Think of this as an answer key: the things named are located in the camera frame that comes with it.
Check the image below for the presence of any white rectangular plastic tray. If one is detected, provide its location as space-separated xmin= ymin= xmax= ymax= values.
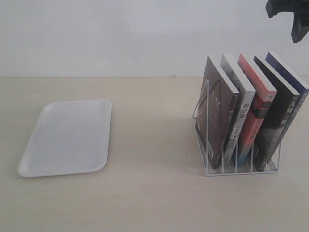
xmin=17 ymin=100 xmax=112 ymax=178

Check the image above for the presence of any grey white spine book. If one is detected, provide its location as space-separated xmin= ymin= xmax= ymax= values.
xmin=220 ymin=53 xmax=255 ymax=165

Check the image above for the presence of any red orange cover book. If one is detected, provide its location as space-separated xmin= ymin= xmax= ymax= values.
xmin=237 ymin=53 xmax=277 ymax=167

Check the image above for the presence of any white wire book rack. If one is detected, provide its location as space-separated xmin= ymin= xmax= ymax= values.
xmin=191 ymin=81 xmax=281 ymax=177

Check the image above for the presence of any brown cover book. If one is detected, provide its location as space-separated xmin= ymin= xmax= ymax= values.
xmin=197 ymin=56 xmax=239 ymax=169

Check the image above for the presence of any black cover book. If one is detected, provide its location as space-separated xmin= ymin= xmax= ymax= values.
xmin=253 ymin=56 xmax=300 ymax=171

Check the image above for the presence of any dark blue cover book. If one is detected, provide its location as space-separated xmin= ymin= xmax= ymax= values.
xmin=262 ymin=52 xmax=309 ymax=167

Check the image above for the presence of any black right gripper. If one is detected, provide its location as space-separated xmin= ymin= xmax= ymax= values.
xmin=266 ymin=0 xmax=309 ymax=43

